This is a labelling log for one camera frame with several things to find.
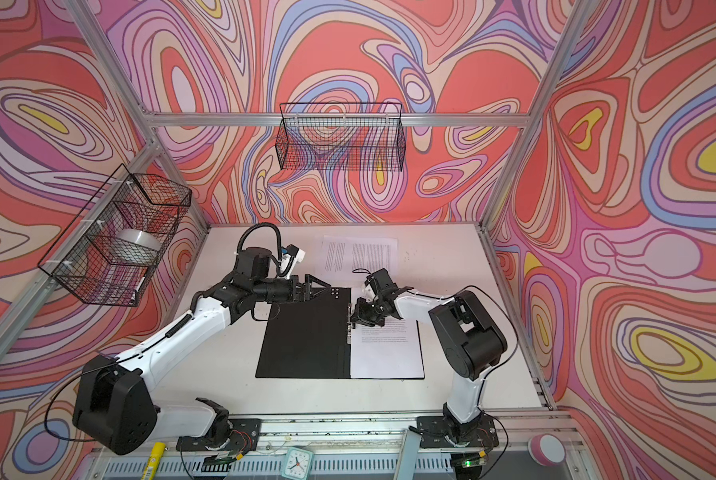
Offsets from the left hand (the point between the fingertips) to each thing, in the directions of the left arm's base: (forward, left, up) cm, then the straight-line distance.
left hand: (323, 288), depth 77 cm
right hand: (0, -8, -20) cm, 22 cm away
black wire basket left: (+5, +53, +8) cm, 54 cm away
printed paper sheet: (-9, -19, -20) cm, 29 cm away
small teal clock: (-36, +5, -18) cm, 41 cm away
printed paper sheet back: (+26, -6, -20) cm, 34 cm away
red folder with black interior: (-4, +6, -21) cm, 23 cm away
